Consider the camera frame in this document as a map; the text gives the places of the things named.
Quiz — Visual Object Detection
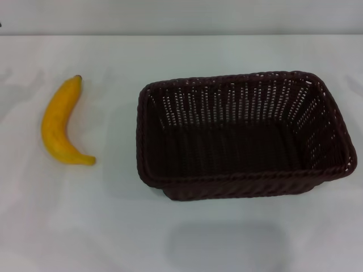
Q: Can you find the dark brown woven basket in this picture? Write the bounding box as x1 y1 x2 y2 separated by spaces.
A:
136 70 358 202

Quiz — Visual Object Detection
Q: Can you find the yellow banana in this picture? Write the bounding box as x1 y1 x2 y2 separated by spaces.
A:
41 74 97 166

